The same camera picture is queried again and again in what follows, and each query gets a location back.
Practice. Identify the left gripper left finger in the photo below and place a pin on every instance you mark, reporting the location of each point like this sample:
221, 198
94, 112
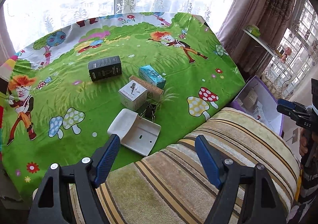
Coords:
52, 202

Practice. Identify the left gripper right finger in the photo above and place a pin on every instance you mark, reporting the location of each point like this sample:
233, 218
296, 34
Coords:
261, 202

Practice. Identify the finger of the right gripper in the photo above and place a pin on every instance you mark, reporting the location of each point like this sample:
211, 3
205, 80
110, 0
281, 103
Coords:
293, 110

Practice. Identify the white plastic holder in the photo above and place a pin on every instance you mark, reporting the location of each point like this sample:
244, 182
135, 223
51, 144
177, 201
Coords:
134, 131

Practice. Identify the black binder clip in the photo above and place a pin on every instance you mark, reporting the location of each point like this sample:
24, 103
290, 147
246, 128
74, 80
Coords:
148, 111

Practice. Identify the white music box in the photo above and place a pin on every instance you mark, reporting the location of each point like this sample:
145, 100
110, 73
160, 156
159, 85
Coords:
133, 95

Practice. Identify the tan narrow box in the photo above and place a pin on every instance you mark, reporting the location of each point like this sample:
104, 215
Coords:
153, 92

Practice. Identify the black product box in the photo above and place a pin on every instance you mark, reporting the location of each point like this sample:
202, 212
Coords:
104, 68

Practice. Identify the teal foil box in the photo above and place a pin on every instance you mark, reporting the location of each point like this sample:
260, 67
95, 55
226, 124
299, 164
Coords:
150, 75

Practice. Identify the purple cardboard box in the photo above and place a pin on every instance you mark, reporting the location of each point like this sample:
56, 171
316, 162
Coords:
256, 100

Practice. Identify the white side table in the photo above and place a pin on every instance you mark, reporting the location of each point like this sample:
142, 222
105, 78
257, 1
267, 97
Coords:
269, 50

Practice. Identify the green tissue pack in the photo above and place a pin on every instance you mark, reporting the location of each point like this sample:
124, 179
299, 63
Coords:
253, 30

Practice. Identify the striped sofa cushion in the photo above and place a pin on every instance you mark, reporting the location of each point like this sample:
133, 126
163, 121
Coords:
171, 186

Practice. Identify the green cartoon tablecloth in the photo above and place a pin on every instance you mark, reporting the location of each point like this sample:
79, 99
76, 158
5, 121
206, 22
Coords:
51, 111

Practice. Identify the pink curtain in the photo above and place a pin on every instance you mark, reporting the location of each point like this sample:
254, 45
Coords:
272, 17

